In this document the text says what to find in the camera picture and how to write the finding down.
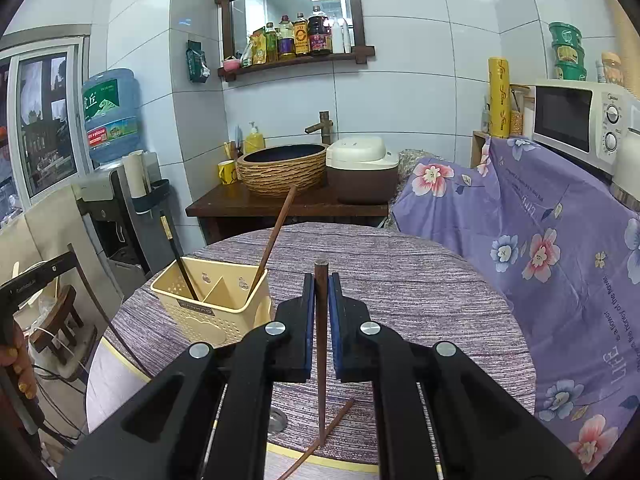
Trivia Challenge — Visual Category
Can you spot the blue water jug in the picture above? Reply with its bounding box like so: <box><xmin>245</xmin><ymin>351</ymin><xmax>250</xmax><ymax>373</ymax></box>
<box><xmin>81</xmin><ymin>68</ymin><xmax>143</xmax><ymax>163</ymax></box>

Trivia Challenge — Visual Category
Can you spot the clear jar with yellow contents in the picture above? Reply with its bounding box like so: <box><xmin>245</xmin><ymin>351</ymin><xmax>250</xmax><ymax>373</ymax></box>
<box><xmin>601</xmin><ymin>51</ymin><xmax>623</xmax><ymax>86</ymax></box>

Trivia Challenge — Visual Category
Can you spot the cream plastic utensil holder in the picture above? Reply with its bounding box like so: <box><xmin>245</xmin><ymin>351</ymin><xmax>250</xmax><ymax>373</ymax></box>
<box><xmin>150</xmin><ymin>255</ymin><xmax>273</xmax><ymax>348</ymax></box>

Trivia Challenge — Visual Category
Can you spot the brown bottle with yellow label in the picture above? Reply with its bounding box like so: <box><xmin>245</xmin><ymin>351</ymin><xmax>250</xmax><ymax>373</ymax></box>
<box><xmin>293</xmin><ymin>12</ymin><xmax>309</xmax><ymax>57</ymax></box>

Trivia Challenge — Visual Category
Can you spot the yellow wrapped roll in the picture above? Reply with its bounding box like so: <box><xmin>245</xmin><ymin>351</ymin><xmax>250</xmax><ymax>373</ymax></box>
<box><xmin>488</xmin><ymin>57</ymin><xmax>512</xmax><ymax>138</ymax></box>

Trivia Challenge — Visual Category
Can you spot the bamboo style faucet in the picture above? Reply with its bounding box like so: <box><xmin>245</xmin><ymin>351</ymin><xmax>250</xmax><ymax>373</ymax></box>
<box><xmin>305</xmin><ymin>111</ymin><xmax>333</xmax><ymax>146</ymax></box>

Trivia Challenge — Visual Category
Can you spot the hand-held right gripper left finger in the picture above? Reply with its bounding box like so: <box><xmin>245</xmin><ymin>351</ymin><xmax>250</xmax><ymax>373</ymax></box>
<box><xmin>60</xmin><ymin>273</ymin><xmax>317</xmax><ymax>480</ymax></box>

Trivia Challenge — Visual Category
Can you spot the green oil bottle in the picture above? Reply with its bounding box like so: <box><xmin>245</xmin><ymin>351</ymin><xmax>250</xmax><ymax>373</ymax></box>
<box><xmin>264</xmin><ymin>22</ymin><xmax>279</xmax><ymax>63</ymax></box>

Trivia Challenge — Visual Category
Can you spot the dark soy sauce bottle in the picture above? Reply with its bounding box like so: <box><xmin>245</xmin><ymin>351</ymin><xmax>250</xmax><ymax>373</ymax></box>
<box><xmin>307</xmin><ymin>6</ymin><xmax>332</xmax><ymax>56</ymax></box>

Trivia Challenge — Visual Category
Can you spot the grey water dispenser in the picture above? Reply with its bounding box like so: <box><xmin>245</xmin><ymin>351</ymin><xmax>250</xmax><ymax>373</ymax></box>
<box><xmin>75</xmin><ymin>152</ymin><xmax>173</xmax><ymax>286</ymax></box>

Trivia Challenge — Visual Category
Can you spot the dark wooden vanity counter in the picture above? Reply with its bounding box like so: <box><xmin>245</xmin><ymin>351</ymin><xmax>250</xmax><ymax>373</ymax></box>
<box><xmin>186</xmin><ymin>180</ymin><xmax>391</xmax><ymax>243</ymax></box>

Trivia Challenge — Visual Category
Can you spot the bundle of black cables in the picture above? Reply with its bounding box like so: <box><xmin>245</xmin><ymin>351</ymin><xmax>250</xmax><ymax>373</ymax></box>
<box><xmin>30</xmin><ymin>360</ymin><xmax>96</xmax><ymax>451</ymax></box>

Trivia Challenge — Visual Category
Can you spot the white microwave oven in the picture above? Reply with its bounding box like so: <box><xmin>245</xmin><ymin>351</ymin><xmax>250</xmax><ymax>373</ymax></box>
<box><xmin>530</xmin><ymin>80</ymin><xmax>640</xmax><ymax>173</ymax></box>

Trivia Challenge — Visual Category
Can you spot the small dark wooden stool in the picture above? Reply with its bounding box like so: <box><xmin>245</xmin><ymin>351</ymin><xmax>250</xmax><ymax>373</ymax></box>
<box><xmin>30</xmin><ymin>285</ymin><xmax>86</xmax><ymax>366</ymax></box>

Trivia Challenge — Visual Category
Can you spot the blue grey plastic caddy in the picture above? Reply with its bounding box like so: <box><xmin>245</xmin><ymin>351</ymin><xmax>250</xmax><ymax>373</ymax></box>
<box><xmin>131</xmin><ymin>179</ymin><xmax>172</xmax><ymax>216</ymax></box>

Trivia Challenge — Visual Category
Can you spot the purple floral cloth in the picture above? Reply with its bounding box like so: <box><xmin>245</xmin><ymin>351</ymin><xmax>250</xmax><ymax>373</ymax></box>
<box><xmin>387</xmin><ymin>135</ymin><xmax>640</xmax><ymax>476</ymax></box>

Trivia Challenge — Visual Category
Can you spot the purple label bottle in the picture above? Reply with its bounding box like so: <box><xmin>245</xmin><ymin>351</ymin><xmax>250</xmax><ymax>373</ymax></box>
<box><xmin>277</xmin><ymin>15</ymin><xmax>295</xmax><ymax>60</ymax></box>

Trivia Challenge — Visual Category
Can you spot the black chopstick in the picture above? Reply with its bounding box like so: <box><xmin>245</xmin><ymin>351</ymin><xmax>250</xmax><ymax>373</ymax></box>
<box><xmin>159</xmin><ymin>215</ymin><xmax>199</xmax><ymax>302</ymax></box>

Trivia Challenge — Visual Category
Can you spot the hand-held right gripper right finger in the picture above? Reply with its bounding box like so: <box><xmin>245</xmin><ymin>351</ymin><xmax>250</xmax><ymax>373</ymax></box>
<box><xmin>327</xmin><ymin>273</ymin><xmax>586</xmax><ymax>480</ymax></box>

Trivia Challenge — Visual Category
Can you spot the brown wooden chopstick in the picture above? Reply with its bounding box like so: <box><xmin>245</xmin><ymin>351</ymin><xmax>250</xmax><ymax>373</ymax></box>
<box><xmin>277</xmin><ymin>397</ymin><xmax>357</xmax><ymax>480</ymax></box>
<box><xmin>248</xmin><ymin>185</ymin><xmax>297</xmax><ymax>298</ymax></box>
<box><xmin>314</xmin><ymin>259</ymin><xmax>330</xmax><ymax>443</ymax></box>

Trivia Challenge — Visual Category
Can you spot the person's left hand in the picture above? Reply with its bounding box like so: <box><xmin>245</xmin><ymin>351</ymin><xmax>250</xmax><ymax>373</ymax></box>
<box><xmin>4</xmin><ymin>326</ymin><xmax>39</xmax><ymax>402</ymax></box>

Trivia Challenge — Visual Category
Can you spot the yellow green pouch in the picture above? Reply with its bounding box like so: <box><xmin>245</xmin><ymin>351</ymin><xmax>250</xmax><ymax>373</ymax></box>
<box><xmin>250</xmin><ymin>27</ymin><xmax>267</xmax><ymax>66</ymax></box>

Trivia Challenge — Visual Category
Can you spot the green packet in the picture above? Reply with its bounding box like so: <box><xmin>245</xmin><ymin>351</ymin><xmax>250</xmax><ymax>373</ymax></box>
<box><xmin>186</xmin><ymin>40</ymin><xmax>210</xmax><ymax>83</ymax></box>

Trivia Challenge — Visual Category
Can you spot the woven pattern wash basin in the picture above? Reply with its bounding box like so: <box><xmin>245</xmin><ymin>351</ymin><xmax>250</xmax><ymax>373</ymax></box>
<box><xmin>236</xmin><ymin>144</ymin><xmax>330</xmax><ymax>197</ymax></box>

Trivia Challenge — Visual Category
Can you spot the yellow soap pump bottle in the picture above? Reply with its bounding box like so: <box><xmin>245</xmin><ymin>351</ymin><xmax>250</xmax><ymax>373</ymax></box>
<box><xmin>243</xmin><ymin>121</ymin><xmax>266</xmax><ymax>156</ymax></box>

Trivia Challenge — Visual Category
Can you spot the white brown rice cooker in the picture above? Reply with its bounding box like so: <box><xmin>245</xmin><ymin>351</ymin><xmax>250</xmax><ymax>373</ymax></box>
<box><xmin>326</xmin><ymin>136</ymin><xmax>400</xmax><ymax>205</ymax></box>

